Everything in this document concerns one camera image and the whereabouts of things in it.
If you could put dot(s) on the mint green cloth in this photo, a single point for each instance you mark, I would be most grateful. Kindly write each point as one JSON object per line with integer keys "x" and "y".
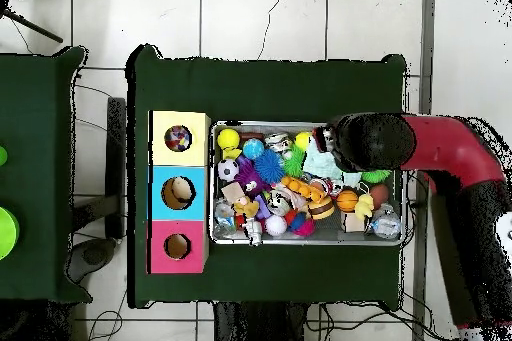
{"x": 320, "y": 166}

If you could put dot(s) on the brown plush teddy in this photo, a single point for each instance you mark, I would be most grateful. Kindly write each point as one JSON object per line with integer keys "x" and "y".
{"x": 245, "y": 206}

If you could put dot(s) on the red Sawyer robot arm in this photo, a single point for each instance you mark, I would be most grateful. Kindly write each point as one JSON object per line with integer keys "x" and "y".
{"x": 432, "y": 145}

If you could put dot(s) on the clear mesh bin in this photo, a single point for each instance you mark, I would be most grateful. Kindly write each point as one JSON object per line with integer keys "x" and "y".
{"x": 232, "y": 238}

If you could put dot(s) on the wooden box with three holes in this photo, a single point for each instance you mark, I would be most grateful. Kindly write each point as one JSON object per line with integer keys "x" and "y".
{"x": 196, "y": 213}

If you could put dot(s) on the yellow ball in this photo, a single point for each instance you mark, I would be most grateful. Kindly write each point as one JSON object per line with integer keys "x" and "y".
{"x": 302, "y": 140}
{"x": 229, "y": 138}

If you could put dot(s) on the orange bumpy toy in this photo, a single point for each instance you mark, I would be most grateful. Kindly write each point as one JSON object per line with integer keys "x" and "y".
{"x": 304, "y": 189}

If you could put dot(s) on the blue spiky ball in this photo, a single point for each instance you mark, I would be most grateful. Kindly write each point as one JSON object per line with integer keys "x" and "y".
{"x": 269, "y": 166}

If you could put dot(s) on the green spiky ball with eyes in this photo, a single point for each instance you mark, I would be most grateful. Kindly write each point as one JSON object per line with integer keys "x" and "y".
{"x": 376, "y": 175}

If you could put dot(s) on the small orange basketball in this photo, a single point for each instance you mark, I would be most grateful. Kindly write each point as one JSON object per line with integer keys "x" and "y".
{"x": 347, "y": 200}

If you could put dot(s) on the small globe ball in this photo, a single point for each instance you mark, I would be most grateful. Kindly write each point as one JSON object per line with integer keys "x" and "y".
{"x": 254, "y": 149}

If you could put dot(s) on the dark green table cloth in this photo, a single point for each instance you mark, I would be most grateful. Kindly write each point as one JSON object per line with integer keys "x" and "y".
{"x": 264, "y": 85}

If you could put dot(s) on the black and white soccer ball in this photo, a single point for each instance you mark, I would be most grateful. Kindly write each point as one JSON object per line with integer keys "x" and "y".
{"x": 229, "y": 170}

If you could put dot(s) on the silver toy robot figure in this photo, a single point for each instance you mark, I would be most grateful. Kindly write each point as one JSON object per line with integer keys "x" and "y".
{"x": 254, "y": 231}

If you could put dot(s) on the black upright panel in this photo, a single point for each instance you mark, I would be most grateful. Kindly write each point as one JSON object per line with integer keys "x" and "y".
{"x": 115, "y": 165}

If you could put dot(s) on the green cloth side table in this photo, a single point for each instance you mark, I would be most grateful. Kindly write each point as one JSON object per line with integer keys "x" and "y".
{"x": 40, "y": 157}

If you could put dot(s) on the black tripod leg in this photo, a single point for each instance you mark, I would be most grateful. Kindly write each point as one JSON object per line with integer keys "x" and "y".
{"x": 32, "y": 25}

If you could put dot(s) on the small bright green object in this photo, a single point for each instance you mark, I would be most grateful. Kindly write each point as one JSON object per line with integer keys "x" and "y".
{"x": 2, "y": 157}

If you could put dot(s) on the bright green cup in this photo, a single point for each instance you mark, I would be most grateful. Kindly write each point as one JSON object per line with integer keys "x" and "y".
{"x": 6, "y": 233}

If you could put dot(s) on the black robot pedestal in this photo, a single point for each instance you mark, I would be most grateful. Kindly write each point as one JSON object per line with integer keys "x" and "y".
{"x": 264, "y": 325}

